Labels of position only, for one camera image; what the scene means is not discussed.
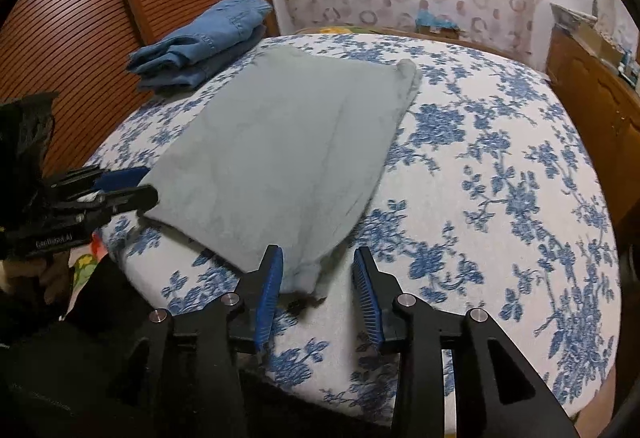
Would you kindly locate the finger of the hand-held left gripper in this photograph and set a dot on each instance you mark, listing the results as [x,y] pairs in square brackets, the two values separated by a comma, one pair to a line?
[122,178]
[130,200]

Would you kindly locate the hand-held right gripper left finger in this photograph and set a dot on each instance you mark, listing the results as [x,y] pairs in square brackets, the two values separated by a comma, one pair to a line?
[267,303]

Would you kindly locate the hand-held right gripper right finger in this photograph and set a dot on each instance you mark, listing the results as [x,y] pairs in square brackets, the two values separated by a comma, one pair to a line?
[367,303]

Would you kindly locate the grey pants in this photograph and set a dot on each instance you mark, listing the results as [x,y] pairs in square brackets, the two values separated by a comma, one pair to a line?
[280,153]

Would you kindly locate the person's left hand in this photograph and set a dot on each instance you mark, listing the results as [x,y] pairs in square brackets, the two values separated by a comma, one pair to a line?
[52,283]

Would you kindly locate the folded blue jeans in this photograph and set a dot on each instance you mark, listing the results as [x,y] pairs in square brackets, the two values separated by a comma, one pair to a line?
[200,43]

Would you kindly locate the blue floral bed sheet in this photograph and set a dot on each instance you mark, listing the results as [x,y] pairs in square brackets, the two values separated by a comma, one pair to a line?
[500,218]

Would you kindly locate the cardboard box with blue cloth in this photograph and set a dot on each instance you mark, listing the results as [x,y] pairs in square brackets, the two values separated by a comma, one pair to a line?
[435,24]

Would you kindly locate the wooden cabinet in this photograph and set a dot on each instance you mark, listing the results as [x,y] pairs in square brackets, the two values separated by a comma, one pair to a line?
[590,108]

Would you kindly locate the open cardboard box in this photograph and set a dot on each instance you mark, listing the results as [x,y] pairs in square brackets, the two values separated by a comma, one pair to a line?
[600,45]

